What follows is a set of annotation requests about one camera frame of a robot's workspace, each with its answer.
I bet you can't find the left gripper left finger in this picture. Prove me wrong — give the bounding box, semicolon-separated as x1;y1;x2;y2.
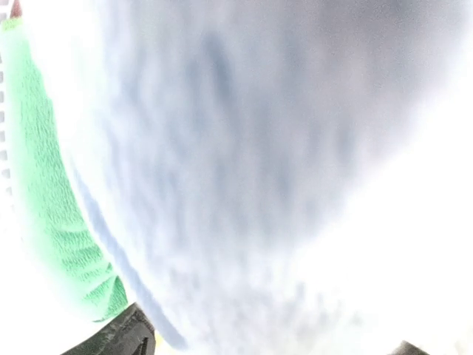
64;302;155;355

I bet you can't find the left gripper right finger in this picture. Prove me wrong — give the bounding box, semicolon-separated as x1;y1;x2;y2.
391;341;429;355

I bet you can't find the light blue towel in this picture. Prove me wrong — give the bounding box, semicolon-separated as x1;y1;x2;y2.
55;0;473;355

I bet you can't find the rolled green towel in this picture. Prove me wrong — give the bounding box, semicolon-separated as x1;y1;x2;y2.
1;18;129;322

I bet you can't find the white plastic basket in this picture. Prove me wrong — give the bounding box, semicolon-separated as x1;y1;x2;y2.
1;37;13;217

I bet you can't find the rolled brown towel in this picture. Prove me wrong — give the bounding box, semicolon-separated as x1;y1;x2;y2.
10;0;22;18

